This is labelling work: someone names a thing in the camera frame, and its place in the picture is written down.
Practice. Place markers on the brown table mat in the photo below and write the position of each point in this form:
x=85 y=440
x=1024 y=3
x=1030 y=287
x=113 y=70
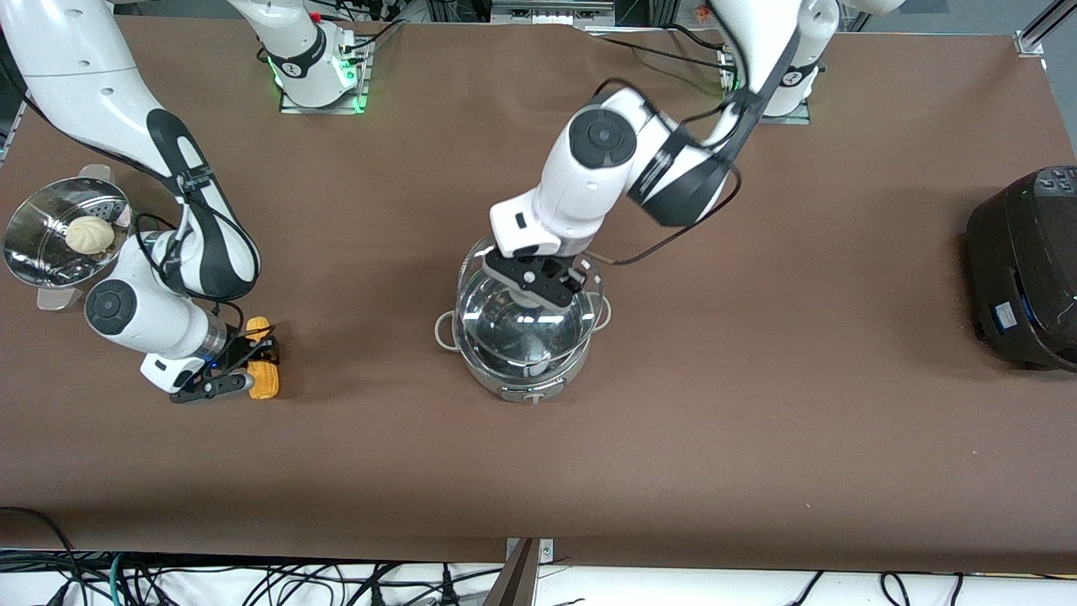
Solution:
x=757 y=421

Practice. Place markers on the aluminium frame profile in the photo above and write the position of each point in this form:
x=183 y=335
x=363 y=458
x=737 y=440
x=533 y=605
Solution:
x=1039 y=29

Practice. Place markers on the steel steamer basket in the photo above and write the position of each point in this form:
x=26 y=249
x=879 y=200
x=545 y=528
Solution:
x=42 y=240

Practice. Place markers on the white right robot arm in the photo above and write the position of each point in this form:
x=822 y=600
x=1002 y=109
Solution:
x=109 y=93

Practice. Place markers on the glass pot lid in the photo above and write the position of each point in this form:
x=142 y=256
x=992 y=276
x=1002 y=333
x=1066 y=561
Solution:
x=505 y=337

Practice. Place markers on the yellow corn cob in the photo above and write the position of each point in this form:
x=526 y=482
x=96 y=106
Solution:
x=262 y=383

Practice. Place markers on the metal table edge bracket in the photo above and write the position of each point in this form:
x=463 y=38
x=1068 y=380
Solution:
x=523 y=576

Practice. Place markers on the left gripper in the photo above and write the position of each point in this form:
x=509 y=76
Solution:
x=574 y=271

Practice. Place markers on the dark grey rice cooker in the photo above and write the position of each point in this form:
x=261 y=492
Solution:
x=1022 y=269

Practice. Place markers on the pale steel cooking pot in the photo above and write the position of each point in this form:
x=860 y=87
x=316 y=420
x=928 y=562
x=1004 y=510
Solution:
x=526 y=389

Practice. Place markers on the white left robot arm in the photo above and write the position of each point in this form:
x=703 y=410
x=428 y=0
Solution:
x=589 y=181

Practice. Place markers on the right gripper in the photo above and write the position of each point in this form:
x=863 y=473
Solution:
x=241 y=346

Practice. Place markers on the white steamed bun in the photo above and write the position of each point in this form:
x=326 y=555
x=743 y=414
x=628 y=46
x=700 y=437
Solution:
x=90 y=236

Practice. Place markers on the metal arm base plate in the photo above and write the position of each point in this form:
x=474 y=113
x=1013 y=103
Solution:
x=358 y=80
x=798 y=116

